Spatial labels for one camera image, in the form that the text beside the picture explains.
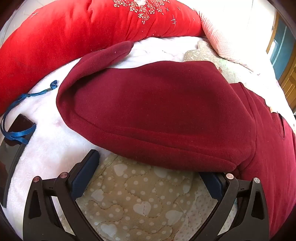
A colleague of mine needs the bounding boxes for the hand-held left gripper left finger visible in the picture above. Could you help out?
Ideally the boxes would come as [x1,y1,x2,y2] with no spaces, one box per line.
[23,149,104,241]

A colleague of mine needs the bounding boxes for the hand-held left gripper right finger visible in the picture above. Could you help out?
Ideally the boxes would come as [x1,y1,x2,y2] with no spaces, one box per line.
[192,171,270,241]

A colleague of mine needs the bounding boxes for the maroon fleece garment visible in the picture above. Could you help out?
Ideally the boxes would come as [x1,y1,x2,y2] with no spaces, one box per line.
[56,41,296,239]

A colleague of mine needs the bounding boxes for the white fluffy blanket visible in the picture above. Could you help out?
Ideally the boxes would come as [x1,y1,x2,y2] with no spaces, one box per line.
[0,36,218,241]

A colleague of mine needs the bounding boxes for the quilted patchwork bedspread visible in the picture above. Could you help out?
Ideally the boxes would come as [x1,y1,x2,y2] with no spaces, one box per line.
[58,40,296,241]

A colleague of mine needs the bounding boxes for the black smartphone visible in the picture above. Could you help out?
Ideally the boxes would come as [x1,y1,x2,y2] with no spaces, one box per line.
[0,113,35,208]

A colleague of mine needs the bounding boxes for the yellow wooden door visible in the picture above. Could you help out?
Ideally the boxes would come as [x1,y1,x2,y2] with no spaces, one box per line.
[279,62,296,107]

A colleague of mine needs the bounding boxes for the pink waffle pillow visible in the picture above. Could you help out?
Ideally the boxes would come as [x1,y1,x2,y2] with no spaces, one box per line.
[196,9,262,72]

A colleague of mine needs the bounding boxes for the red embroidered quilt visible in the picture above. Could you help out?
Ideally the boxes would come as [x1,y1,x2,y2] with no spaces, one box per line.
[0,0,206,115]

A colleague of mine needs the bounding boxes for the teal door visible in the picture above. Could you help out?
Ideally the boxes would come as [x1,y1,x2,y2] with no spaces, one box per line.
[269,19,296,79]

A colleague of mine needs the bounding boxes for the blue lanyard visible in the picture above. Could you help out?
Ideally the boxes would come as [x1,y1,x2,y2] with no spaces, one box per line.
[0,80,58,145]

